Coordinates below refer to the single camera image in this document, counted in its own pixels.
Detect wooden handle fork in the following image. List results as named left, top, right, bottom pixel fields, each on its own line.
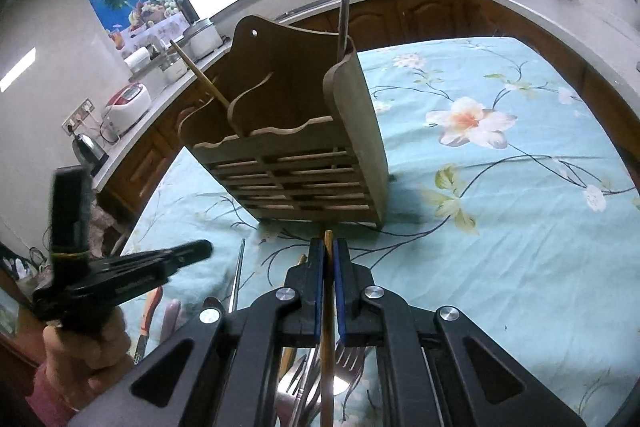
left=132, top=285, right=165, bottom=366

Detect floral blue tablecloth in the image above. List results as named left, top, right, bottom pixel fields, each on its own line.
left=120, top=37, right=640, bottom=427

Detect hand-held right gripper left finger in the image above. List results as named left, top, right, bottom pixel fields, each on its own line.
left=130, top=237, right=326, bottom=427

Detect wooden utensil holder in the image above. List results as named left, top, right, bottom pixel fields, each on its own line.
left=179, top=14, right=391, bottom=229

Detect person's left forearm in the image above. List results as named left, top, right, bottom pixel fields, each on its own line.
left=25, top=369, right=77, bottom=427

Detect white storage container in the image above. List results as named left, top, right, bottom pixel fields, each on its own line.
left=123, top=46, right=154, bottom=76

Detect person's left hand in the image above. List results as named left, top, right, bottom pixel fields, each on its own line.
left=42, top=307, right=135, bottom=411

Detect small white cooker pot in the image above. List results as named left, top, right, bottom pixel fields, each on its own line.
left=160, top=54, right=189, bottom=83

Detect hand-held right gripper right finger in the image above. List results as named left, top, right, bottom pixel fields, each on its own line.
left=334, top=237, right=587, bottom=427

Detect wooden base cabinets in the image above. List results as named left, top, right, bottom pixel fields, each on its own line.
left=97, top=0, right=640, bottom=219

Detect red and white rice cooker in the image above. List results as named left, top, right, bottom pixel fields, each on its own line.
left=102, top=82, right=152, bottom=138

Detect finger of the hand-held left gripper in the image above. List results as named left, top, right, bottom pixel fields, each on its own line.
left=102, top=239, right=214, bottom=306

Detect wooden chopstick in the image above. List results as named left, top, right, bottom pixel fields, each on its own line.
left=169, top=39, right=232, bottom=109
left=320, top=229, right=335, bottom=427

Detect steel electric kettle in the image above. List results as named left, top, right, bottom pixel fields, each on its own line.
left=72, top=132, right=109, bottom=176

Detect wall socket strip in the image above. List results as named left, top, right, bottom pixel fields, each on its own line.
left=62, top=98, right=96, bottom=136

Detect ceiling light panel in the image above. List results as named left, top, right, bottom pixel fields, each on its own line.
left=0, top=48, right=37, bottom=93

